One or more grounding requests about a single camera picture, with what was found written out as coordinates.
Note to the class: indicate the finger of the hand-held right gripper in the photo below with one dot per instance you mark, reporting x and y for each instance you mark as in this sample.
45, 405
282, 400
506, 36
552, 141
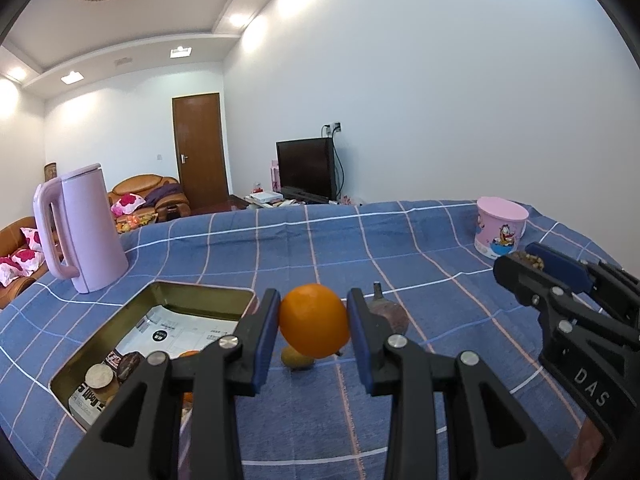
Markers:
562, 266
520, 280

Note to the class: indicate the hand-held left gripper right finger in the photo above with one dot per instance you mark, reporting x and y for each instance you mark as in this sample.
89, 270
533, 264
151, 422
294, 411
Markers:
361, 346

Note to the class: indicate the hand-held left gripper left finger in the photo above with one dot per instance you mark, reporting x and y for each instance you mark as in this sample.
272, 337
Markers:
262, 346

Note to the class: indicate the brown nut-topped pastry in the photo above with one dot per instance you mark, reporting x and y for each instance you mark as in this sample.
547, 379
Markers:
530, 260

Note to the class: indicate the medium orange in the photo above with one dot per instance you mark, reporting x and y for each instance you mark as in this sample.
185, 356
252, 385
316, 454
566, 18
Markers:
312, 322

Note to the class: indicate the rectangular metal tin tray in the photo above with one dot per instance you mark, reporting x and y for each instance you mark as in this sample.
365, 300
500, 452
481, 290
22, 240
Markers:
200, 297

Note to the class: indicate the large orange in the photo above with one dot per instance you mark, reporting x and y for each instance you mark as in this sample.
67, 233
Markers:
187, 397

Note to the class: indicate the person's right hand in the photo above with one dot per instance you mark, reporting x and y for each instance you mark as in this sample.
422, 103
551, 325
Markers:
587, 441

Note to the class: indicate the small yellow fruit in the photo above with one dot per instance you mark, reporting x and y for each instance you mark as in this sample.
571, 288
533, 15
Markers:
297, 359

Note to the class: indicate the purple passion fruit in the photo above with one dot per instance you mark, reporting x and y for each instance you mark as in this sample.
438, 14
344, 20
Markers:
392, 316

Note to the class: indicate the pink cartoon cup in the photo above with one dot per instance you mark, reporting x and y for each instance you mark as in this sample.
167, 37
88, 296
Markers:
500, 222

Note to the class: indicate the printed paper sheet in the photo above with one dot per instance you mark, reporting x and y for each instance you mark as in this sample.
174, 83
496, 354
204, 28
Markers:
195, 332

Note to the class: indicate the blue plaid tablecloth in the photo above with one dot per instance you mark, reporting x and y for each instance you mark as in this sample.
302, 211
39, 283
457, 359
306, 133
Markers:
310, 255

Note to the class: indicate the low television table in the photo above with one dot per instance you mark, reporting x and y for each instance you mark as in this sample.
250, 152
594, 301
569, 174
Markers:
267, 199

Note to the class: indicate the round tan-topped pastry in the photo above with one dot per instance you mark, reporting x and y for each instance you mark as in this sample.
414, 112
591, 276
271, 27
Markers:
101, 377

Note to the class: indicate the pink box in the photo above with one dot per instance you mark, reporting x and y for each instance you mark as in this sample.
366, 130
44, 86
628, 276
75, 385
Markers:
275, 175

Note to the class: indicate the purple blanket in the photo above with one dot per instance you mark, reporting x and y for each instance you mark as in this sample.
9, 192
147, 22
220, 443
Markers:
166, 194

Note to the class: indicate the black flat television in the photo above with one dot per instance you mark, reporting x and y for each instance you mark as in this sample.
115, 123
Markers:
305, 167

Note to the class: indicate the pink floral pillow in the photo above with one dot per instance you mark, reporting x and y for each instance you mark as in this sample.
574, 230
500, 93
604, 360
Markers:
27, 260
127, 205
7, 271
34, 238

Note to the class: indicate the brown leather armchair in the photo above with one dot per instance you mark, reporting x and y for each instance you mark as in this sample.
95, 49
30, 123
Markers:
142, 185

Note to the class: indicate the brown wooden door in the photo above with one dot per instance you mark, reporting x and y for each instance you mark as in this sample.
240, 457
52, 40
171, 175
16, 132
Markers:
200, 150

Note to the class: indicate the pink electric kettle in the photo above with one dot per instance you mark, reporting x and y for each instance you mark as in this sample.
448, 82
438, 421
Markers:
92, 230

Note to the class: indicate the brown leather sofa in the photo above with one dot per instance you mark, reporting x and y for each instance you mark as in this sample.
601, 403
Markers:
15, 292

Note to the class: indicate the woven standing object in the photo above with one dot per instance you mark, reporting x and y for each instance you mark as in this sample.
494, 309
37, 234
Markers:
50, 171

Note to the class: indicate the square ceiling light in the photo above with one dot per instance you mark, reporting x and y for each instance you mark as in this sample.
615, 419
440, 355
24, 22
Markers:
71, 78
181, 51

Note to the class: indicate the ceiling air vent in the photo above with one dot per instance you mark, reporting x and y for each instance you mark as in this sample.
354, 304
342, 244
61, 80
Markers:
123, 61

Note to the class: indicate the round ceiling spotlight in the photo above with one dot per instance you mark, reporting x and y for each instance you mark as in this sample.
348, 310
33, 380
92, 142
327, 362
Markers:
239, 19
16, 72

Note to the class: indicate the wall power outlet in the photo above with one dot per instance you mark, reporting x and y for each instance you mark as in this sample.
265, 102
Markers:
332, 127

